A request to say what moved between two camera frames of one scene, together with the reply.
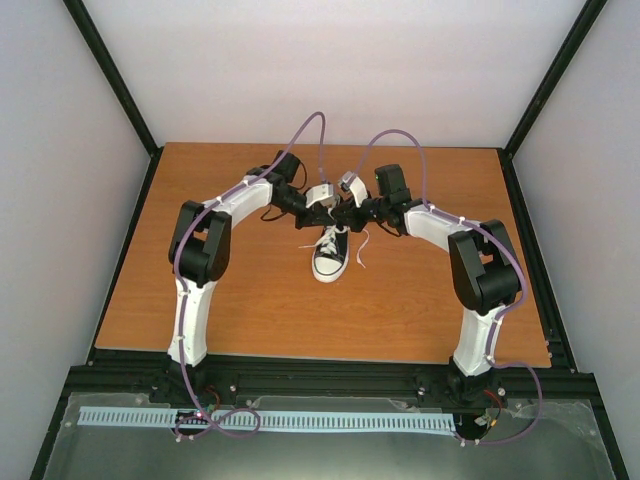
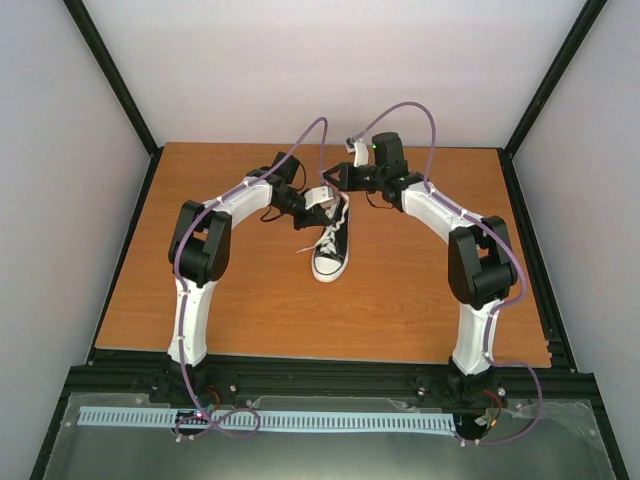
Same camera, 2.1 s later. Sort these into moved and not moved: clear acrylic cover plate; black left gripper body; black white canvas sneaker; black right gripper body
Moved: black right gripper body
Not moved: clear acrylic cover plate; black white canvas sneaker; black left gripper body
